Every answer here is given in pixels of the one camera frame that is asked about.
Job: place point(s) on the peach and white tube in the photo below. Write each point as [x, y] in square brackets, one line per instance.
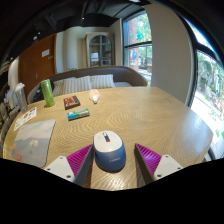
[94, 96]

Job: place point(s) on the white door sign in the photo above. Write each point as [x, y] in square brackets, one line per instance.
[45, 53]

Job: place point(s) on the arched glass-door cabinet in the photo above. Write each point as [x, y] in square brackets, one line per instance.
[100, 50]

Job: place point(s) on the striped cushion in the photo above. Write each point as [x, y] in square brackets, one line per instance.
[76, 85]
[102, 81]
[57, 88]

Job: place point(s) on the orange wooden door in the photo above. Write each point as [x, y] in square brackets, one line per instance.
[33, 70]

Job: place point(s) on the green drink can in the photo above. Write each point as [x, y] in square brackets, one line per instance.
[48, 93]

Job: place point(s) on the black box with orange print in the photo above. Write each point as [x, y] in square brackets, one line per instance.
[71, 102]

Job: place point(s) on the large black-framed window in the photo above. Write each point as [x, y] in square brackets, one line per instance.
[210, 90]

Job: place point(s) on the white and blue computer mouse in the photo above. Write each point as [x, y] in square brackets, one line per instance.
[109, 155]

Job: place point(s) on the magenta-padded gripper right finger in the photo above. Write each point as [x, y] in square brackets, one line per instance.
[149, 159]

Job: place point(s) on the brown curved sofa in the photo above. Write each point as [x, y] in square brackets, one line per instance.
[123, 75]

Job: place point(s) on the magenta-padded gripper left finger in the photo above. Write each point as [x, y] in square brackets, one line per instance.
[78, 159]

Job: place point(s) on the teal and green packet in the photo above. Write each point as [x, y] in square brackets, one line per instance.
[78, 114]

